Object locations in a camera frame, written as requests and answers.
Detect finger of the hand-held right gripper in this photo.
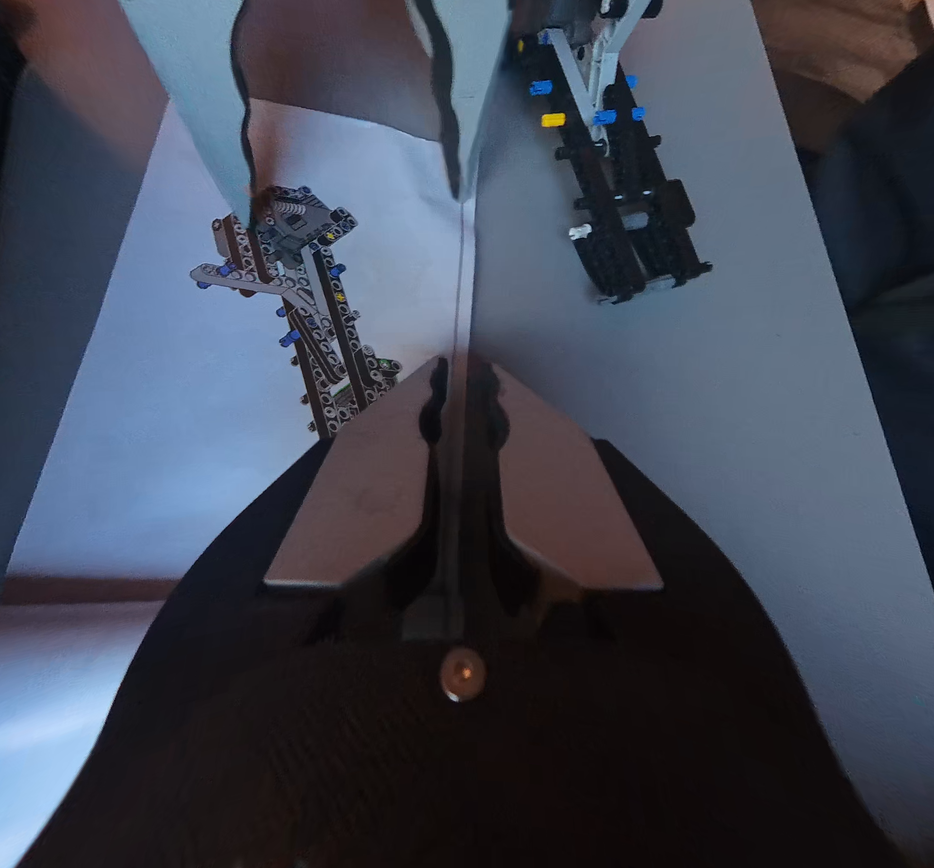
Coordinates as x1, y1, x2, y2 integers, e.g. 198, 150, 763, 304
117, 0, 258, 229
403, 0, 513, 201

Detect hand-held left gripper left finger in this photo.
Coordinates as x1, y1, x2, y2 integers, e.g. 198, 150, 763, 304
263, 356, 453, 615

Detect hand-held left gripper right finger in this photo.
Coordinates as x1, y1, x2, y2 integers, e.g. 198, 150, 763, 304
467, 363, 665, 618

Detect lego instruction booklet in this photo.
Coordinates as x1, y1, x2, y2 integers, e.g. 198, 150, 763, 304
0, 98, 479, 628

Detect black lego chassis model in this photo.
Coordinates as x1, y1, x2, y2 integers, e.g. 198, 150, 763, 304
507, 0, 715, 306

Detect dark cloth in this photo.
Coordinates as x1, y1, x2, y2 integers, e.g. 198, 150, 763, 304
799, 54, 934, 592

